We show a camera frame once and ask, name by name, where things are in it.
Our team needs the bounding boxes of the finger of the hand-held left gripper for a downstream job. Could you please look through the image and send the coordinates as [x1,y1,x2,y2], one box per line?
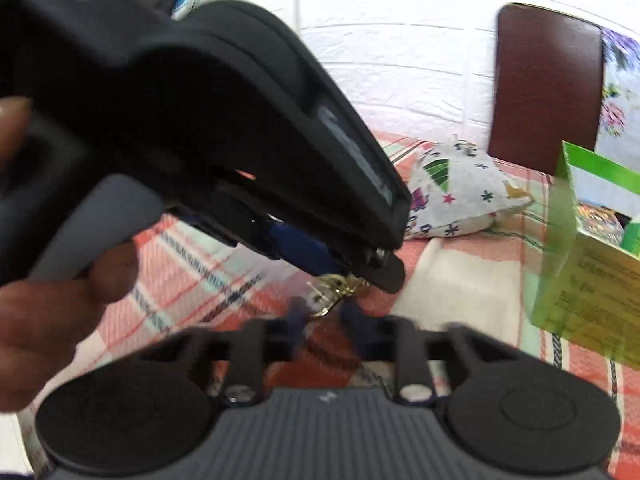
[350,249,407,295]
[254,219,347,279]

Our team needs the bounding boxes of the gold metal keychain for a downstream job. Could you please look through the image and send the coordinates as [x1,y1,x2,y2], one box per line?
[306,274,372,319]

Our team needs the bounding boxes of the person's left hand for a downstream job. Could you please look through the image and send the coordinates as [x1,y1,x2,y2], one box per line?
[0,97,142,415]

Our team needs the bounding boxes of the floral printed cloth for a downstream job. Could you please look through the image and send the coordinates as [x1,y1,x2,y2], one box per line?
[595,27,640,155]

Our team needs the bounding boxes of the dark brown headboard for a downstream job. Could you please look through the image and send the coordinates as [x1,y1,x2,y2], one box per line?
[487,2,605,177]

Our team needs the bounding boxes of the green cardboard box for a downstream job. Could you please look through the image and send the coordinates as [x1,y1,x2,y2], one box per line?
[522,139,640,367]

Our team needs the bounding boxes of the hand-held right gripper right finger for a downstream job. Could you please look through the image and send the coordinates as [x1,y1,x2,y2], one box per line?
[339,304,527,405]

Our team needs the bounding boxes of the plaid blanket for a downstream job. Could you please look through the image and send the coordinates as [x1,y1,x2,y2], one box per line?
[14,130,640,480]

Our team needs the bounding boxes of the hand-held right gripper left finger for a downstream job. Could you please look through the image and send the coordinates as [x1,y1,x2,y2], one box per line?
[136,296,313,407]

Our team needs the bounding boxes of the white printed cloth pouch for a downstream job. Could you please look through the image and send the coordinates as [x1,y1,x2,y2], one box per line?
[401,136,535,242]

